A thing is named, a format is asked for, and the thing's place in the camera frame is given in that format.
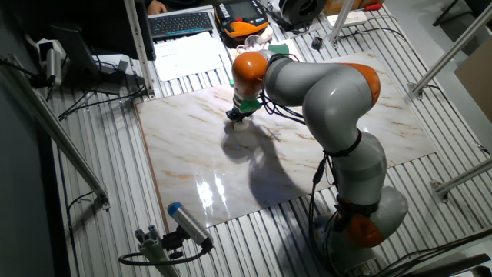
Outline short aluminium profile stub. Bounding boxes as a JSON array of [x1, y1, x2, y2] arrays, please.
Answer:
[[134, 225, 181, 277]]

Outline silver camera with blue cap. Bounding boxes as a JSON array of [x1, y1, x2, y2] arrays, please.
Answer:
[[167, 202, 214, 251]]

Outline silver camera on white mount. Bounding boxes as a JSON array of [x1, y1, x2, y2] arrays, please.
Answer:
[[36, 38, 65, 88]]

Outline black computer keyboard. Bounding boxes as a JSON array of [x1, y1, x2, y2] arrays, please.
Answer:
[[148, 11, 214, 40]]

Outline brown cardboard panel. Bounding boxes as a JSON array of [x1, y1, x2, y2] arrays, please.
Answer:
[[453, 36, 492, 124]]

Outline marble pattern board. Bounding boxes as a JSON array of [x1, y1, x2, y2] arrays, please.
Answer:
[[134, 48, 437, 234]]

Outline orange and black teach pendant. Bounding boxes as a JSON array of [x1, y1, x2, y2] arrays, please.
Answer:
[[214, 0, 270, 39]]

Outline aluminium frame post by monitor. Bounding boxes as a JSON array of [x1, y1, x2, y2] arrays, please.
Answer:
[[122, 0, 155, 97]]

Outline thin black hanging cable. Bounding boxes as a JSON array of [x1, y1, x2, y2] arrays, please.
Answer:
[[67, 190, 95, 277]]

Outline black camera clamp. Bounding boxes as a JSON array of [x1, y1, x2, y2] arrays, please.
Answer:
[[161, 226, 189, 261]]

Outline green and yellow sponge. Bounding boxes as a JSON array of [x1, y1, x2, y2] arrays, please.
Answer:
[[268, 42, 291, 55]]

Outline white rounded object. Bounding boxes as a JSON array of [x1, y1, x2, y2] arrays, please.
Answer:
[[256, 25, 274, 42]]

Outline clear glass jug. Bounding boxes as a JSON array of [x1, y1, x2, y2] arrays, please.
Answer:
[[235, 34, 266, 55]]

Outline aluminium frame post by power strip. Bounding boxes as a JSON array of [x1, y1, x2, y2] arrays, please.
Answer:
[[327, 0, 355, 49]]

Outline long slanted aluminium beam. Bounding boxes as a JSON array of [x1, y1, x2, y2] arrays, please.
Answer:
[[0, 53, 111, 211]]

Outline black monitor stand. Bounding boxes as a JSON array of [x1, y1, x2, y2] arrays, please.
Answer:
[[49, 23, 135, 96]]

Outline black monitor cables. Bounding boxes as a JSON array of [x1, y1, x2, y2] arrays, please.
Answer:
[[57, 82, 147, 121]]

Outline low aluminium beam with bracket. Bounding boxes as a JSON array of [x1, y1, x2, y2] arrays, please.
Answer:
[[429, 157, 492, 204]]

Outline person's bare hand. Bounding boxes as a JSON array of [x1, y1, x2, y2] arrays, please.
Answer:
[[145, 0, 167, 15]]

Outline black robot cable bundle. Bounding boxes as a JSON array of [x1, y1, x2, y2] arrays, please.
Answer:
[[259, 53, 347, 277]]

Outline white power strip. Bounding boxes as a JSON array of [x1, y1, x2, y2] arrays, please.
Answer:
[[326, 10, 369, 28]]

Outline orange and white cloth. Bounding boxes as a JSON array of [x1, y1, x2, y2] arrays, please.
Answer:
[[230, 38, 303, 62]]

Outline black flat bar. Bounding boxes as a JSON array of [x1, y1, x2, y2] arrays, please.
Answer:
[[399, 252, 492, 277]]

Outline black camera cable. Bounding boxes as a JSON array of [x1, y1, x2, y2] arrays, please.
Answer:
[[118, 245, 212, 267]]

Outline black computer monitor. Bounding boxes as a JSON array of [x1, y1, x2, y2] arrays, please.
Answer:
[[22, 0, 157, 62]]

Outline brown cardboard box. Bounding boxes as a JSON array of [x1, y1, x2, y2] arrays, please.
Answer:
[[322, 0, 385, 16]]

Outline black office chair base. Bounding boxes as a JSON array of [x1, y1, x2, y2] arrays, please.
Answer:
[[432, 0, 492, 28]]

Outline black round reel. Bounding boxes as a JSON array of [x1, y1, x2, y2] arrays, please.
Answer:
[[277, 0, 328, 32]]

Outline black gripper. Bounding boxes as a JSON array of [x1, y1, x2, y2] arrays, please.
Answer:
[[225, 108, 251, 123]]

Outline slanted aluminium beam with bracket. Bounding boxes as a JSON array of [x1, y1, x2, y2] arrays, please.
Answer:
[[407, 2, 492, 101]]

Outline white paper sheet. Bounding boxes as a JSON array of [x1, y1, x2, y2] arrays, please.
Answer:
[[152, 31, 226, 82]]

